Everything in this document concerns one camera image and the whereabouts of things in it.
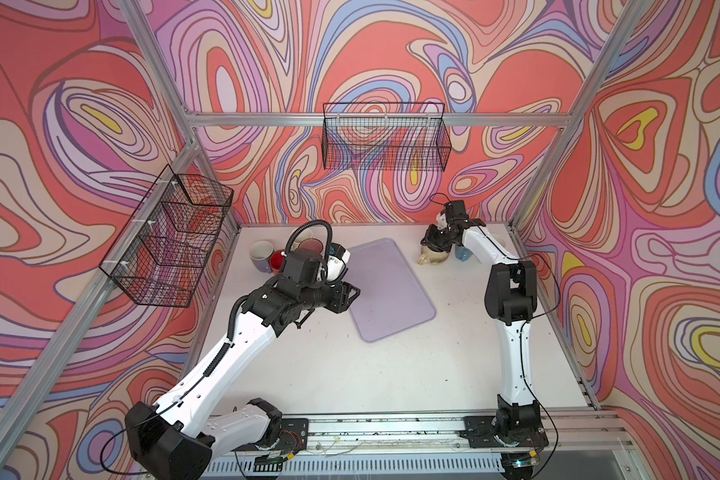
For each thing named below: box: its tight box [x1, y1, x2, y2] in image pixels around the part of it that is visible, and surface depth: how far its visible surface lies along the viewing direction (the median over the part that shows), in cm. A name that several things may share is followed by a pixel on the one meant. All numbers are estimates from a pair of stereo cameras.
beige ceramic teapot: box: [418, 246, 449, 265], surface depth 104 cm
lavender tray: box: [346, 238, 436, 343], surface depth 98 cm
